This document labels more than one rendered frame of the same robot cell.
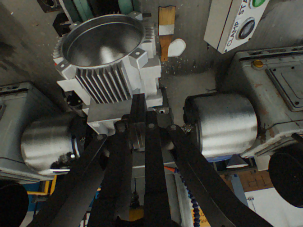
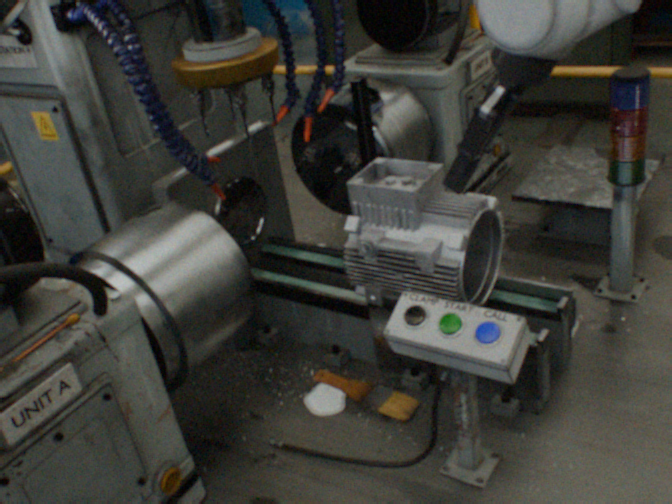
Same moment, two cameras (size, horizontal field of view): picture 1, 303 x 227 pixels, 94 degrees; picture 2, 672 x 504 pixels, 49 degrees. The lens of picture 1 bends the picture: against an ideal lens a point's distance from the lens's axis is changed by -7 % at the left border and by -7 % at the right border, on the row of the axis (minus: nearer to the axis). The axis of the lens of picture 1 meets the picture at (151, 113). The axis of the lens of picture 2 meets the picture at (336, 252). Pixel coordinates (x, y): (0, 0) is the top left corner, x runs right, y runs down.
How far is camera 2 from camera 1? 0.92 m
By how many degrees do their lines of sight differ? 43
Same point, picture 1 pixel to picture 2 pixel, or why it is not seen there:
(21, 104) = not seen: hidden behind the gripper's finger
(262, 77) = (156, 444)
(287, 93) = (120, 419)
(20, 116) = (444, 158)
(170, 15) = (398, 409)
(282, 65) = not seen: outside the picture
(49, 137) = (407, 141)
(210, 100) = (235, 322)
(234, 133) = (181, 269)
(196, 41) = (309, 433)
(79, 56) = (474, 243)
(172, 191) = (114, 113)
